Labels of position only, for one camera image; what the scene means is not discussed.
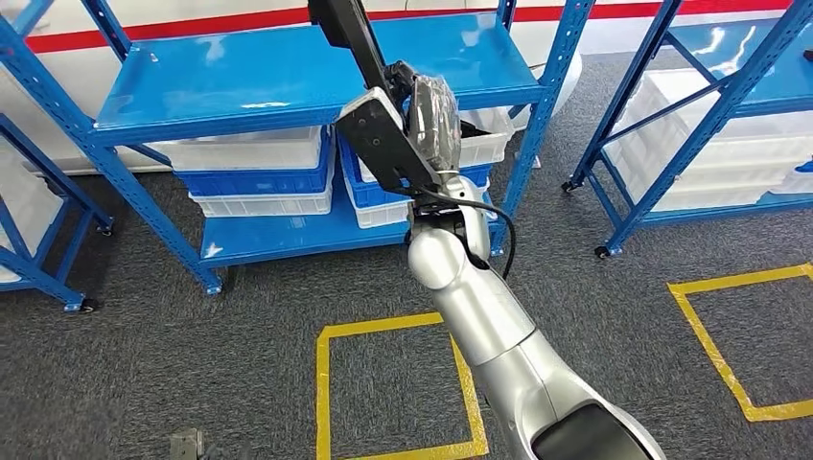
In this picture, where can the black plastic frame part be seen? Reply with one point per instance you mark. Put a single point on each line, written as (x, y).
(346, 25)

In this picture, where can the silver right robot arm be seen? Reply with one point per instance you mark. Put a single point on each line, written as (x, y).
(483, 305)

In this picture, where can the blue metal shelf rack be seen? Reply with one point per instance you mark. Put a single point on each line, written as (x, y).
(38, 274)
(254, 70)
(762, 57)

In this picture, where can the blue plastic crate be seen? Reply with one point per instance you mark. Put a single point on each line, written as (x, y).
(254, 183)
(346, 165)

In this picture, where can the yellow floor tape square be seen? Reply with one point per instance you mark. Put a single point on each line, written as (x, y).
(381, 327)
(730, 279)

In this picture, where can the white vehicle with red stripe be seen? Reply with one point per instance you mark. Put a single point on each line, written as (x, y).
(222, 23)

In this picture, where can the white plastic bin stack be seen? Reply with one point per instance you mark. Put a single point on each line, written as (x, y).
(25, 197)
(699, 165)

